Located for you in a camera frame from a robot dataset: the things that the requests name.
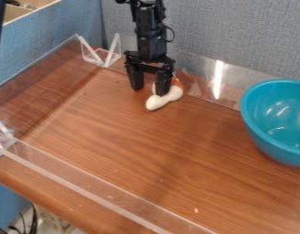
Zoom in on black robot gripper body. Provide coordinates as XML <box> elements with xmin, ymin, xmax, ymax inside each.
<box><xmin>124</xmin><ymin>28</ymin><xmax>175</xmax><ymax>78</ymax></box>

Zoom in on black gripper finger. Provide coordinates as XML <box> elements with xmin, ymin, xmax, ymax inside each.
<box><xmin>127</xmin><ymin>65</ymin><xmax>144</xmax><ymax>90</ymax></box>
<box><xmin>155</xmin><ymin>71</ymin><xmax>172</xmax><ymax>96</ymax></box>

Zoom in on white plush mushroom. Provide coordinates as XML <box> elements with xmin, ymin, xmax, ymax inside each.
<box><xmin>146</xmin><ymin>78</ymin><xmax>184</xmax><ymax>111</ymax></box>

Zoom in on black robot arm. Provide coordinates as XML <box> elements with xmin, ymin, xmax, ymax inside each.
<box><xmin>116</xmin><ymin>0</ymin><xmax>176</xmax><ymax>96</ymax></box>

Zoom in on blue plastic bowl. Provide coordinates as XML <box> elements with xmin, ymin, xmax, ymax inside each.
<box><xmin>241</xmin><ymin>79</ymin><xmax>300</xmax><ymax>167</ymax></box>

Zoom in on clear acrylic back barrier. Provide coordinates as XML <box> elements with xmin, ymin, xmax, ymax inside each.
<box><xmin>115</xmin><ymin>33</ymin><xmax>279</xmax><ymax>109</ymax></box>

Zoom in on clear acrylic barrier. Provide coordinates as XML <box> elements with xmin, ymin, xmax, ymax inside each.
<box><xmin>115</xmin><ymin>33</ymin><xmax>279</xmax><ymax>109</ymax></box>
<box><xmin>0</xmin><ymin>141</ymin><xmax>217</xmax><ymax>234</ymax></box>

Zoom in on wooden shelf unit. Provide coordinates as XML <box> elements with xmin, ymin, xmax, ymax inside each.
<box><xmin>3</xmin><ymin>0</ymin><xmax>63</xmax><ymax>26</ymax></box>

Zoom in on clear acrylic front barrier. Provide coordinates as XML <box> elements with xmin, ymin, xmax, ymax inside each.
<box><xmin>0</xmin><ymin>141</ymin><xmax>217</xmax><ymax>234</ymax></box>

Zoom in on clear acrylic corner bracket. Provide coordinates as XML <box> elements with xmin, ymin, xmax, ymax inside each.
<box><xmin>78</xmin><ymin>33</ymin><xmax>122</xmax><ymax>68</ymax></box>

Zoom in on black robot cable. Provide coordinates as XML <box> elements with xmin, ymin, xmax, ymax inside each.
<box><xmin>162</xmin><ymin>24</ymin><xmax>178</xmax><ymax>44</ymax></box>

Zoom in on clear acrylic left bracket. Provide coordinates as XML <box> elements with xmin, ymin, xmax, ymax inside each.
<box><xmin>0</xmin><ymin>120</ymin><xmax>15</xmax><ymax>157</ymax></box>

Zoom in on black floor cables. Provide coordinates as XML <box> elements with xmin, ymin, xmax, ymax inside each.
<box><xmin>0</xmin><ymin>204</ymin><xmax>40</xmax><ymax>234</ymax></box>

